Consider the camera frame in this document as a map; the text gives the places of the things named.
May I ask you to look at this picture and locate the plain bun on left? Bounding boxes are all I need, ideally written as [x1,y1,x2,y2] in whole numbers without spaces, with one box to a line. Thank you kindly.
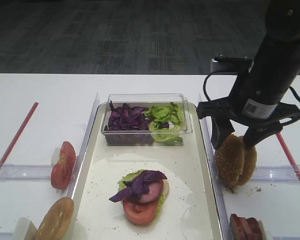
[35,197,74,240]

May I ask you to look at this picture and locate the purple leaf on tray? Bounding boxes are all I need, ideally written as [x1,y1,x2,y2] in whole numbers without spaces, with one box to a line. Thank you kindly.
[109,170,168,205]

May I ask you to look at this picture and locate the tomato slices on left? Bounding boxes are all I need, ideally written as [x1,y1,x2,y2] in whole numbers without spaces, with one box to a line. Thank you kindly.
[50,141,76,190]

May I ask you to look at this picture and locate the left clear long rail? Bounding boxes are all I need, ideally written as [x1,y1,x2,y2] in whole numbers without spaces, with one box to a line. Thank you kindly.
[66,92,100,200]

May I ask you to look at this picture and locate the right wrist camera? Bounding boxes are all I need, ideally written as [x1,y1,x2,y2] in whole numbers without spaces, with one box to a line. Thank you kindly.
[210,55,253,75]

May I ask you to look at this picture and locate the white pusher block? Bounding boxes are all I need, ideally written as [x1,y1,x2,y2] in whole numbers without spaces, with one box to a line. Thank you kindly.
[51,147,61,167]
[11,217,38,240]
[258,220,273,240]

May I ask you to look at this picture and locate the clear plastic salad box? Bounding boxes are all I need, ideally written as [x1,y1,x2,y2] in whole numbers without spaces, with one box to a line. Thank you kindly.
[100,93,192,146]

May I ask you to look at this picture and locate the right red rail strip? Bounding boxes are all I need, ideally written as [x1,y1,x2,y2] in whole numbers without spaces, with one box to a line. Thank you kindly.
[276,133,300,183]

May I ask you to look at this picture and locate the clear long rail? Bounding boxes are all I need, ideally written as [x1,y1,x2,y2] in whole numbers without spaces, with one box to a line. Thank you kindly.
[197,93,232,240]
[66,92,100,200]

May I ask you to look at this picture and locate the sesame bun with bare patch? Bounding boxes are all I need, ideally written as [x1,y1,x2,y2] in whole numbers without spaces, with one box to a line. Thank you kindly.
[236,147,257,186]

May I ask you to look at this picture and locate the green lettuce on tray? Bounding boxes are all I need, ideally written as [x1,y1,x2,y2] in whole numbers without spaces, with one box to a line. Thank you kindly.
[109,169,169,216]

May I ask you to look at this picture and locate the tomato slice on tray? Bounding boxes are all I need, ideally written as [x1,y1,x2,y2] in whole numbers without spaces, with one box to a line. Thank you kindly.
[122,199,159,225]

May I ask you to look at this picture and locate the metal tray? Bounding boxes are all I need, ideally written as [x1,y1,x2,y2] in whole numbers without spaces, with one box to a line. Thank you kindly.
[71,104,222,240]

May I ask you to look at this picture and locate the meat slices on right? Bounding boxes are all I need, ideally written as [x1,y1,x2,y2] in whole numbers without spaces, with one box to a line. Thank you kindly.
[229,213,265,240]

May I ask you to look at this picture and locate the red rail strip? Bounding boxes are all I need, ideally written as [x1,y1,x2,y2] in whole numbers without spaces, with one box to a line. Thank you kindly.
[0,102,39,170]
[276,133,300,183]

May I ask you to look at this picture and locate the sesame bun top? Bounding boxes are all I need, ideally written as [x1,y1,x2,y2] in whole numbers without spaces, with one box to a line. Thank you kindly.
[215,134,245,187]

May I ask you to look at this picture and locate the purple cabbage leaves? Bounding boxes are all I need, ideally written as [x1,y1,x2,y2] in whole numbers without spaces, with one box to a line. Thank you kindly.
[103,102,154,146]

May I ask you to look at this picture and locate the green lettuce in box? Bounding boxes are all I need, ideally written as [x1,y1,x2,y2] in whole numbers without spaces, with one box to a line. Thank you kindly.
[143,102,185,146]

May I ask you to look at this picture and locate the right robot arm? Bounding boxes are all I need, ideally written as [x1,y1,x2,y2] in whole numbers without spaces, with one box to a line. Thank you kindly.
[196,0,300,149]

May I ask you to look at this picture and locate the white bun bottom on tray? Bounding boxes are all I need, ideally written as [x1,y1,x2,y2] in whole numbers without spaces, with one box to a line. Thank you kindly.
[162,179,170,199]

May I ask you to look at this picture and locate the left rear white pusher block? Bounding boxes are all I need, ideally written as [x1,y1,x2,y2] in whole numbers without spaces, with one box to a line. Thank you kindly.
[51,147,61,167]

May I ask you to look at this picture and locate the right rear clear track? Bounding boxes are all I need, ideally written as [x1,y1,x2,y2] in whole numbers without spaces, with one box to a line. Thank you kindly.
[250,164,300,184]

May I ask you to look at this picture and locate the right front white pusher block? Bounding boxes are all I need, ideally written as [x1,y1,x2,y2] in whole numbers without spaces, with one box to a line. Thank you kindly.
[258,220,273,240]

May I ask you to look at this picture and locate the clear track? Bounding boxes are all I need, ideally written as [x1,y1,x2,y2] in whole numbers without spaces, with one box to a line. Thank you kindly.
[0,163,53,181]
[250,164,300,184]

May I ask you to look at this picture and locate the right clear long rail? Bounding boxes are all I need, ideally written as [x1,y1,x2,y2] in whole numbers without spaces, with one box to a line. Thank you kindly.
[197,93,232,240]

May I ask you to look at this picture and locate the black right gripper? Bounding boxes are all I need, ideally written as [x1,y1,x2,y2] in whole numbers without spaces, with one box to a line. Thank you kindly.
[196,58,300,150]

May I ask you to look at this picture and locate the ham slice on tray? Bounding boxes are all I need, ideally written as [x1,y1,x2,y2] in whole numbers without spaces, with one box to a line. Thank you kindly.
[138,180,164,204]

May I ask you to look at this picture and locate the left red rail strip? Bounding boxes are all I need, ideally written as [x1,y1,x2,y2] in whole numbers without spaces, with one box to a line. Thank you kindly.
[0,102,39,170]

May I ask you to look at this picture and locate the left rear clear track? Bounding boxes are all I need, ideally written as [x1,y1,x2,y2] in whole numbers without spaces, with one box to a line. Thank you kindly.
[0,163,53,181]

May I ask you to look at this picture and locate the left front white pusher block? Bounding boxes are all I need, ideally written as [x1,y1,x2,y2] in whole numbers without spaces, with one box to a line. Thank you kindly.
[11,217,38,240]

